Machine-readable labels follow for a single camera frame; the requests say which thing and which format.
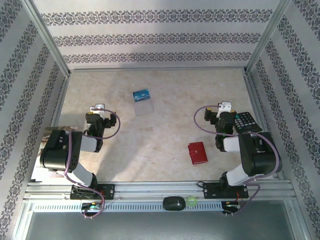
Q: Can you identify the small circuit board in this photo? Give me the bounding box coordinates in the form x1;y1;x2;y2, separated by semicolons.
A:
81;201;105;211
223;201;243;210

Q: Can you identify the black computer mouse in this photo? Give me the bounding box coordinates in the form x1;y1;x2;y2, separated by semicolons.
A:
162;196;187;212

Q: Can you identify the aluminium frame post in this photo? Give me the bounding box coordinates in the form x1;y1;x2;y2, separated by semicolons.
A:
21;0;72;77
244;0;293;75

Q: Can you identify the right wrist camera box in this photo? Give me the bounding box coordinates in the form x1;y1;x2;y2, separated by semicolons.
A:
216;101;233;119

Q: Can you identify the aluminium frame side rail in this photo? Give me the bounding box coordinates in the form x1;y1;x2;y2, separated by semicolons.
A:
242;71;288;181
49;73;71;128

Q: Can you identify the white slotted cable duct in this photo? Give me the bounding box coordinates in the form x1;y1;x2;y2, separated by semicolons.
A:
32;201;223;213

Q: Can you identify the black calculator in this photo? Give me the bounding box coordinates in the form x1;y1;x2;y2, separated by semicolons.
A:
233;111;263;134

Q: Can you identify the purple cable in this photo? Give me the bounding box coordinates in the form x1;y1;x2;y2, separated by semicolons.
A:
194;104;282;216
63;107;122;221

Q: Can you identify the aluminium frame cross bar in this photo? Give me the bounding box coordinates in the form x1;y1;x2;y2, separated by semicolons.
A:
67;66;248;74

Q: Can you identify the red card holder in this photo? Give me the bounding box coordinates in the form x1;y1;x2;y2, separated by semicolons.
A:
187;141;209;166

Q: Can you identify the blue credit card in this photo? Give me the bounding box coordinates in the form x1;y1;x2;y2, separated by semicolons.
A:
132;89;151;104

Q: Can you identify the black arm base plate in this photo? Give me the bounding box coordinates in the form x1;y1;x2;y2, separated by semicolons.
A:
70;183;116;201
202;182;250;200

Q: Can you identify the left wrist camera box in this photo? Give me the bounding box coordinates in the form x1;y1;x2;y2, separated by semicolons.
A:
89;104;106;117

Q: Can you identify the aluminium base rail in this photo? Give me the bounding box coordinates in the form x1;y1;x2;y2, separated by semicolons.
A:
23;180;296;202

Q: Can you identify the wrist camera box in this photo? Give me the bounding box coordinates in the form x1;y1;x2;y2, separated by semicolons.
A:
216;101;233;119
89;104;106;117

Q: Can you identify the brown printed book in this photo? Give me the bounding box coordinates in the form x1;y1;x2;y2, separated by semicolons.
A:
31;125;87;181

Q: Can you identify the clear acrylic card box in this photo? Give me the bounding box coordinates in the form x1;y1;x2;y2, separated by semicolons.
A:
132;89;155;118

